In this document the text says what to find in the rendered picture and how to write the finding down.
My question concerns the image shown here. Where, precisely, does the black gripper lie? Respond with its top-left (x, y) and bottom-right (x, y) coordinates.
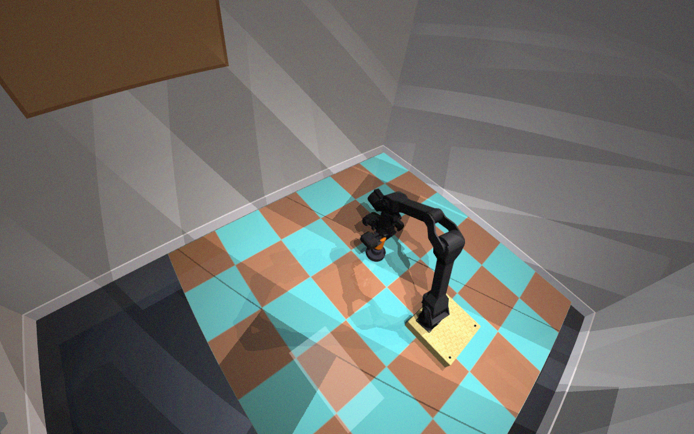
top-left (360, 218), bottom-right (404, 250)

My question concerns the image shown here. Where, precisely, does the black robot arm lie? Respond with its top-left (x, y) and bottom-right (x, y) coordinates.
top-left (362, 188), bottom-right (465, 333)

